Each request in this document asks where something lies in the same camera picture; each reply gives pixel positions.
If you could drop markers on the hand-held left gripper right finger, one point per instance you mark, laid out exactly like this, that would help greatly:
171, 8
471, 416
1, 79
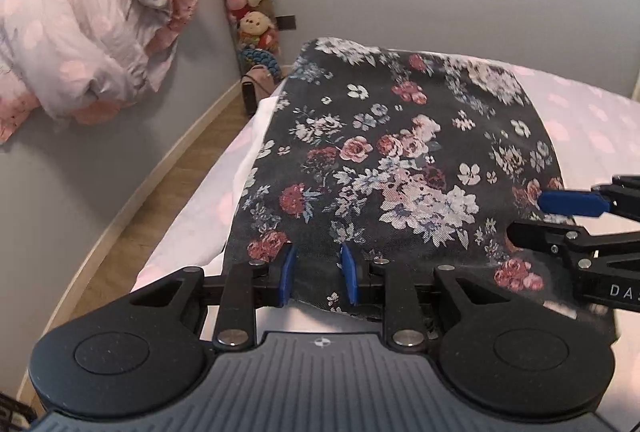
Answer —
350, 277

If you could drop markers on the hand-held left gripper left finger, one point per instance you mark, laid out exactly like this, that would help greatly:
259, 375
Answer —
287, 274

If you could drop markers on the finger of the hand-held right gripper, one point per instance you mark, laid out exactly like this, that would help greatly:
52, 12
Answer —
570, 203
540, 236

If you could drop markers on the dark floral garment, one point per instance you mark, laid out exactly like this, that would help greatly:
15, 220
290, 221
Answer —
400, 162

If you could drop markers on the bed with pink-dotted sheet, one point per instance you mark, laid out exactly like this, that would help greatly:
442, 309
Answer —
590, 112

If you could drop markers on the pink handbag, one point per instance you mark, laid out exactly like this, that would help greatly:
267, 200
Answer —
255, 85

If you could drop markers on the crumpled pink-dotted duvet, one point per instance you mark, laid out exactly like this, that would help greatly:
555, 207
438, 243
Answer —
75, 37

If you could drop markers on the dark wall socket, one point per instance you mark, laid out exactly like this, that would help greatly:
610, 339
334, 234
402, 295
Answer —
286, 23

